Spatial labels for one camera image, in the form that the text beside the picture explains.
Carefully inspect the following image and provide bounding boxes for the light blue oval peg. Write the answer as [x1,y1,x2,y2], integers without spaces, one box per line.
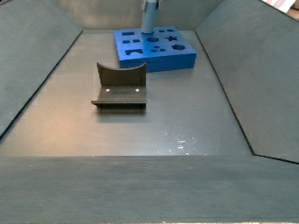
[142,0,159,34]

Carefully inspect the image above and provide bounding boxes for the blue shape sorting board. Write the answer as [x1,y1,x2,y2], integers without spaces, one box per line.
[115,26,196,73]

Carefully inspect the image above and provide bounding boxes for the black curved holder stand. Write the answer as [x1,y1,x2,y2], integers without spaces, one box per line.
[91,64,146,107]

